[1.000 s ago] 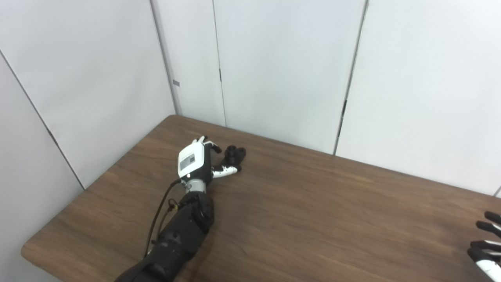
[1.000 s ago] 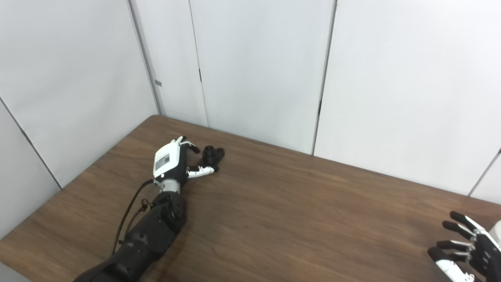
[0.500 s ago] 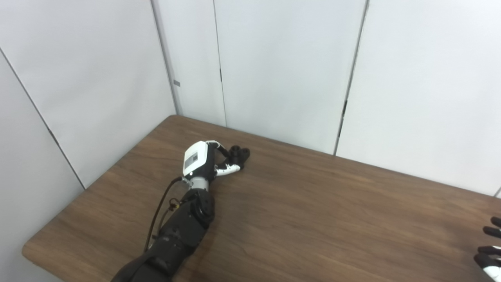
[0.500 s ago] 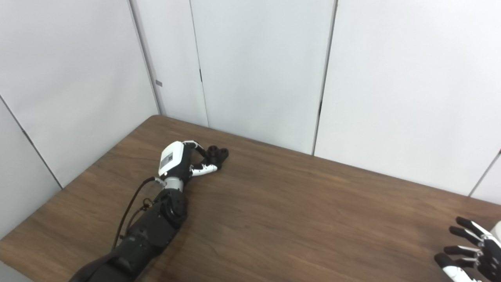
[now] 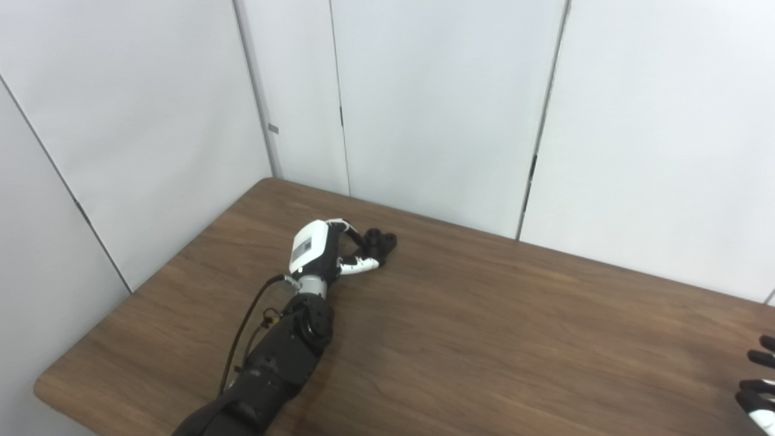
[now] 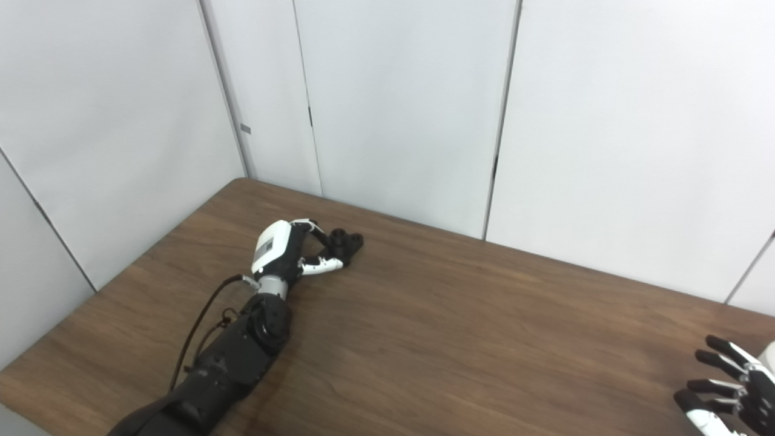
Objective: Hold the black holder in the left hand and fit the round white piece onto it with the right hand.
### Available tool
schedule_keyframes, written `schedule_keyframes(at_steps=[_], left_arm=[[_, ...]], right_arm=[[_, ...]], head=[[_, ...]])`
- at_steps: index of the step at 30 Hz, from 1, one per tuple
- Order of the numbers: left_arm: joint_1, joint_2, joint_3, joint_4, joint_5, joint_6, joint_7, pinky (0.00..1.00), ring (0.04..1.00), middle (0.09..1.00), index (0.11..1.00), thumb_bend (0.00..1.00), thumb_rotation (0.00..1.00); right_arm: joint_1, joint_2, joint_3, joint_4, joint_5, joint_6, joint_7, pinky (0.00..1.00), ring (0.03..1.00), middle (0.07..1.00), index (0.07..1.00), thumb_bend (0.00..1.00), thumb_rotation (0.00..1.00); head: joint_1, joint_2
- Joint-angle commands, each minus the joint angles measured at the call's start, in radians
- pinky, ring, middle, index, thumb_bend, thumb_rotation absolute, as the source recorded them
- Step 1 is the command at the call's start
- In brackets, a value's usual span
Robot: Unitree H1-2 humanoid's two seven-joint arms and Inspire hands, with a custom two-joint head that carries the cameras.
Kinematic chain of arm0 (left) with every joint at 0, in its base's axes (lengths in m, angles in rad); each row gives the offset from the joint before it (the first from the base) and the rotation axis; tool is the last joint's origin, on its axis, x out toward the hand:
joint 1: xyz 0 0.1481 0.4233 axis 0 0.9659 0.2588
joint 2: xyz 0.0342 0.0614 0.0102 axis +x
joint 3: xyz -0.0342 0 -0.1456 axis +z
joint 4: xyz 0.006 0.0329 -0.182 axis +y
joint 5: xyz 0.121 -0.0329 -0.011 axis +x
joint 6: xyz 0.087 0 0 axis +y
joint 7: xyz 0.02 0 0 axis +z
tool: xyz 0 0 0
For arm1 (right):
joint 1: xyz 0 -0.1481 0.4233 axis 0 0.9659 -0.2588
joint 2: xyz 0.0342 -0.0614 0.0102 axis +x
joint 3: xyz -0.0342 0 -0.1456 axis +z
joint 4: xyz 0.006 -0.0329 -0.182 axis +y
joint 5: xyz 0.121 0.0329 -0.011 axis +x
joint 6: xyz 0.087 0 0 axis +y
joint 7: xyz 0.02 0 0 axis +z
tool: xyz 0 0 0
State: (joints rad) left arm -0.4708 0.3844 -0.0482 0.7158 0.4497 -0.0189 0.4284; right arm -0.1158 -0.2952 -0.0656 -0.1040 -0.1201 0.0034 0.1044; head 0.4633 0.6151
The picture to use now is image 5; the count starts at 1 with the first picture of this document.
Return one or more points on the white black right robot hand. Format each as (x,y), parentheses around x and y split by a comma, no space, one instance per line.
(764,402)

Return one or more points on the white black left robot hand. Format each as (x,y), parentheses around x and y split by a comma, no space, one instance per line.
(309,245)

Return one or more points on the black flanged holder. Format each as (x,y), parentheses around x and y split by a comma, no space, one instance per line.
(381,242)

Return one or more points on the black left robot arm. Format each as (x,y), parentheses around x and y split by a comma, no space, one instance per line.
(278,363)

